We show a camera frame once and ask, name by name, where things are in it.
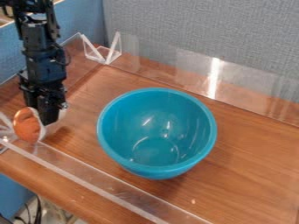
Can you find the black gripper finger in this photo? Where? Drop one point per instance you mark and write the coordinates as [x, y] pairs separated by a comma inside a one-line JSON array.
[[50, 110]]

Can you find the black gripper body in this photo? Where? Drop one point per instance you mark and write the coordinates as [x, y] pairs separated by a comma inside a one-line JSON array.
[[42, 80]]

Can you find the brown white toy mushroom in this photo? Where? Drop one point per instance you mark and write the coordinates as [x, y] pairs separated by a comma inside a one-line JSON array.
[[29, 126]]

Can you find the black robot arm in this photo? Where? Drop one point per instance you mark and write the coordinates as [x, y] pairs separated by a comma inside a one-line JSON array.
[[35, 23]]

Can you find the blue plastic bowl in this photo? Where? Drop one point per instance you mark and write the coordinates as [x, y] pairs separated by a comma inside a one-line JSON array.
[[157, 131]]

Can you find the clear acrylic left barrier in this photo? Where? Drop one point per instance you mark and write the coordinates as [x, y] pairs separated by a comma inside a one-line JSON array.
[[78, 69]]

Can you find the clear acrylic barrier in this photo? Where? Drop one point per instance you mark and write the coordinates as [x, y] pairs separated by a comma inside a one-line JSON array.
[[78, 69], [245, 87], [111, 188]]

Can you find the clear acrylic front barrier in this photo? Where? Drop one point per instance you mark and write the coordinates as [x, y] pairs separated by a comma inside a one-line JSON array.
[[111, 188]]

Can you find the clear acrylic back barrier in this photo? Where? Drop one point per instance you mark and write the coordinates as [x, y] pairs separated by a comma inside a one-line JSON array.
[[245, 87]]

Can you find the clear acrylic corner bracket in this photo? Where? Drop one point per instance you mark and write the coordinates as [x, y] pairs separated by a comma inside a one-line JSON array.
[[105, 55]]

